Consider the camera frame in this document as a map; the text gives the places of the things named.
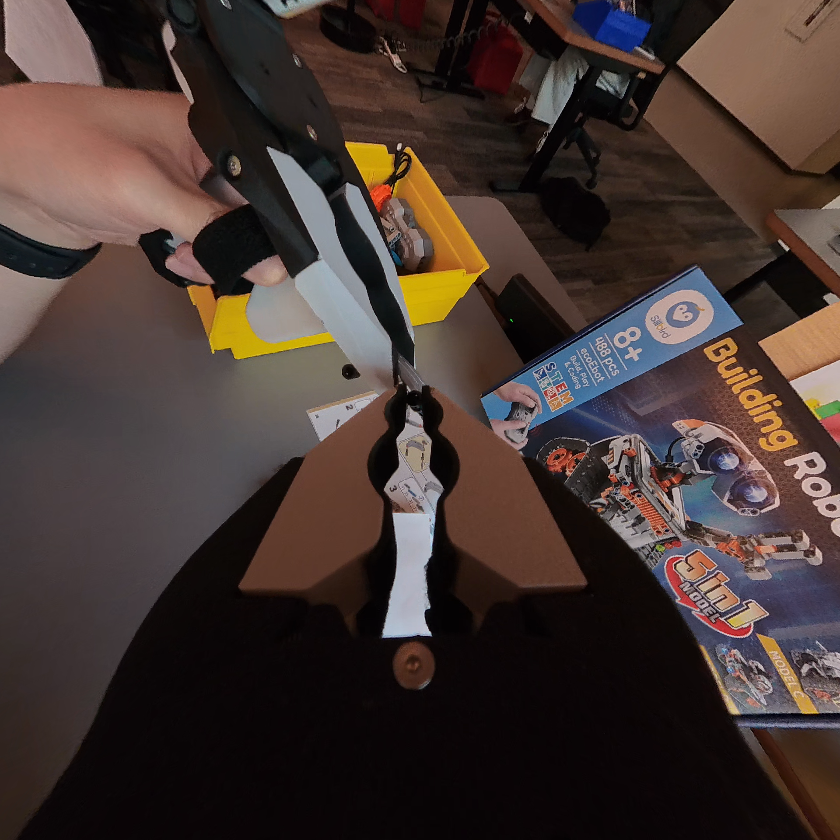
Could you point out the person's left hand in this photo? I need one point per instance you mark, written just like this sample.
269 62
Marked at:
98 157

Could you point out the red box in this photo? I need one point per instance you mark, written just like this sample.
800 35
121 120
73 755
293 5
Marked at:
495 59

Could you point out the pile of building parts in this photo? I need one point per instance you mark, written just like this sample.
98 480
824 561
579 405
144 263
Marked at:
407 236

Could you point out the blue storage bin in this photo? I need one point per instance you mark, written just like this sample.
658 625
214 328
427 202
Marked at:
610 23

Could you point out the light wooden board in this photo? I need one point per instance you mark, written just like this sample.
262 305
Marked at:
800 341

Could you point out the white printed instruction sheet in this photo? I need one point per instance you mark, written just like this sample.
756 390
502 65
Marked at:
820 407

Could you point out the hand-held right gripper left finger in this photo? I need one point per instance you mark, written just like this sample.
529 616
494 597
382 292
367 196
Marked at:
315 525

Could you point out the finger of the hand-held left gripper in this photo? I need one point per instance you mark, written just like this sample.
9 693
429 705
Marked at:
384 262
328 282

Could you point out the yellow parts bin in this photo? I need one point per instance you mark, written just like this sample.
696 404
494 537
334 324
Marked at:
446 289

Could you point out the black bag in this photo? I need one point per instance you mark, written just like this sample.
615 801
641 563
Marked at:
574 210

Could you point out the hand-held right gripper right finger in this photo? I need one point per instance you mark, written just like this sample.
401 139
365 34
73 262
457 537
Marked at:
512 525

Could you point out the grey curved building panel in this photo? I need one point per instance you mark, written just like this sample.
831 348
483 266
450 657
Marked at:
410 371

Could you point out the white instruction booklet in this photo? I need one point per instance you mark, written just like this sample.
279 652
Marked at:
328 413

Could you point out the black device with green light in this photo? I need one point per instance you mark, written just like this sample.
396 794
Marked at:
531 315

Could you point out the blue robot kit box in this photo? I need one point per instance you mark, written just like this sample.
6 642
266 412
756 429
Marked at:
656 492

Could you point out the white hanging paper tag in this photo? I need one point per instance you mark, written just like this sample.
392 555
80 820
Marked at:
52 39

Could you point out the black wristband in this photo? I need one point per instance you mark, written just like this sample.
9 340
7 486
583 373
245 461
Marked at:
46 259

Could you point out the grey desk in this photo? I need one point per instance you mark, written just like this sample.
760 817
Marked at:
131 426

